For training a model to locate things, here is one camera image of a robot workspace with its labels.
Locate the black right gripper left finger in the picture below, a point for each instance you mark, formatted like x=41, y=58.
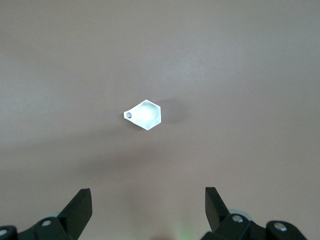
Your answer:
x=75, y=212

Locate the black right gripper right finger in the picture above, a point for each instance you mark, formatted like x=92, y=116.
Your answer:
x=217, y=215

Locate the white faceted cup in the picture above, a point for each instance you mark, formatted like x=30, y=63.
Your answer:
x=147, y=115

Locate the brown table cover sheet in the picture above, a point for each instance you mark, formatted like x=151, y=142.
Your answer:
x=75, y=75

